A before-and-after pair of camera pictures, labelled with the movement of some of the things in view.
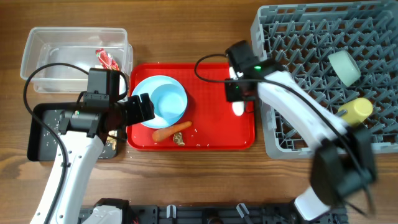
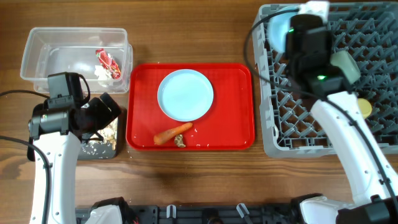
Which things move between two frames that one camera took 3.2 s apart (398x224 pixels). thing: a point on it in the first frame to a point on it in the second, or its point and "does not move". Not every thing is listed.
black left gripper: (139, 112) to (107, 117)
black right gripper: (231, 94) to (328, 57)
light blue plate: (168, 97) to (185, 95)
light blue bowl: (170, 102) to (279, 24)
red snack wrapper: (106, 60) does not move
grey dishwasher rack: (337, 51) does not move
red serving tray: (209, 123) does not move
